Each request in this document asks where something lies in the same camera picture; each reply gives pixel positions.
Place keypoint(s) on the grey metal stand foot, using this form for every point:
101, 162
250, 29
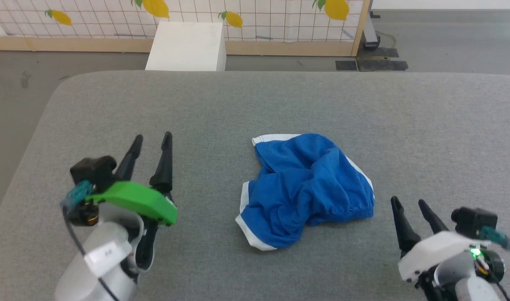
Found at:
370, 33

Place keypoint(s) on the grey fabric sofa cushion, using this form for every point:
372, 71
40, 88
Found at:
255, 108

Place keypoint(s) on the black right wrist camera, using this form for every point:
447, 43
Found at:
474, 221

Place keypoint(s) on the white box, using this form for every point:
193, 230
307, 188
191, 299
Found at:
186, 46

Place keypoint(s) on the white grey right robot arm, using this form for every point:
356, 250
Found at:
468, 280

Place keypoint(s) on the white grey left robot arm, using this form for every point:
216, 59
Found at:
100, 259

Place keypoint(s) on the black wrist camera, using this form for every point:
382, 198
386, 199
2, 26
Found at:
92, 169
474, 221

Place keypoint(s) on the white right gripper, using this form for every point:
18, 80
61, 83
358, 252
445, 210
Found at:
434, 251

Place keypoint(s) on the blue shorts with white trim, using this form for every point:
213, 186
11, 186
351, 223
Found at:
305, 192

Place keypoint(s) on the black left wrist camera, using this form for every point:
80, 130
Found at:
92, 169

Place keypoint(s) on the large black floor tape patch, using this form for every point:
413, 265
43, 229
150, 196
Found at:
382, 60

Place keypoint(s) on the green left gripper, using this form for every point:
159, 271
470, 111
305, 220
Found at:
133, 200

